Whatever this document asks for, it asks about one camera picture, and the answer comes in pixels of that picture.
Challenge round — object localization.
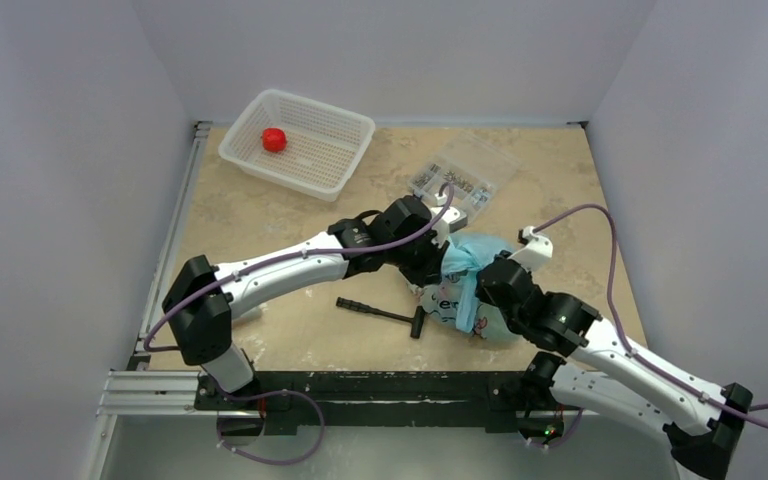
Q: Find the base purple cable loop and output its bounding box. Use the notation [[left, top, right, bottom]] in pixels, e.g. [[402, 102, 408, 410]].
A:
[[215, 386, 329, 466]]

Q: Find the aluminium frame rail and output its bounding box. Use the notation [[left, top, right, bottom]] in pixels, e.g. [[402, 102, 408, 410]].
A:
[[96, 121, 213, 419]]

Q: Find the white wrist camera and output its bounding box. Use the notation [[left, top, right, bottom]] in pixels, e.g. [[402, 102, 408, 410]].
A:
[[509, 226, 554, 273], [430, 206, 459, 249]]

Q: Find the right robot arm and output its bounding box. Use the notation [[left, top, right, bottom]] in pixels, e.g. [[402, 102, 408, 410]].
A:
[[476, 254, 752, 479]]

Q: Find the white perforated plastic basket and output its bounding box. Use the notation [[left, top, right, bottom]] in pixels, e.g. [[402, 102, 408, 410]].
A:
[[218, 89, 376, 202]]

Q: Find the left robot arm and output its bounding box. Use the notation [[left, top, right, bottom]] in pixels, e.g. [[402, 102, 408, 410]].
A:
[[162, 195, 468, 409]]

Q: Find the light blue plastic bag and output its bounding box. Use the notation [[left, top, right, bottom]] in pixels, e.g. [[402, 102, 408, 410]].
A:
[[408, 233, 519, 344]]

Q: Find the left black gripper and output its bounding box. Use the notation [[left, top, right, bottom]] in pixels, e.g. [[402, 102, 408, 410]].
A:
[[387, 227, 449, 288]]

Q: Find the black T-handle tool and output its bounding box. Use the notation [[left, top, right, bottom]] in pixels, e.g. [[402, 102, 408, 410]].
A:
[[335, 297, 426, 339]]

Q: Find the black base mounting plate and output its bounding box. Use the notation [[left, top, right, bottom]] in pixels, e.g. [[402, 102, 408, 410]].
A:
[[194, 371, 566, 439]]

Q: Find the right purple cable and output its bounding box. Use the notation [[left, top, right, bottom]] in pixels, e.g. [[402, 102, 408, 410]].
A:
[[530, 203, 768, 437]]

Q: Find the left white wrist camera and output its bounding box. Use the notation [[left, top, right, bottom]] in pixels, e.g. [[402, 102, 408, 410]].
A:
[[430, 206, 459, 249]]

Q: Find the green label clear small box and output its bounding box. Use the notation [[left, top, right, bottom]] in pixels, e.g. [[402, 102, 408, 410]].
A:
[[232, 306, 263, 325]]

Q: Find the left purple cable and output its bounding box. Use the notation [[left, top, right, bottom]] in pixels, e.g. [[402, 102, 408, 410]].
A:
[[143, 183, 457, 354]]

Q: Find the clear plastic screw organizer box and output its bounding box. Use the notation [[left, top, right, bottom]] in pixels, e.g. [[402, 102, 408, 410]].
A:
[[407, 131, 521, 222]]

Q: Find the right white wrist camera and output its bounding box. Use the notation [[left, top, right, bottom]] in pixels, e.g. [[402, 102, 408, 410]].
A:
[[509, 226, 554, 273]]

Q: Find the red fake fruit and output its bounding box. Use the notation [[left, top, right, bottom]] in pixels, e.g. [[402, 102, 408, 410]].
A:
[[261, 127, 288, 153]]

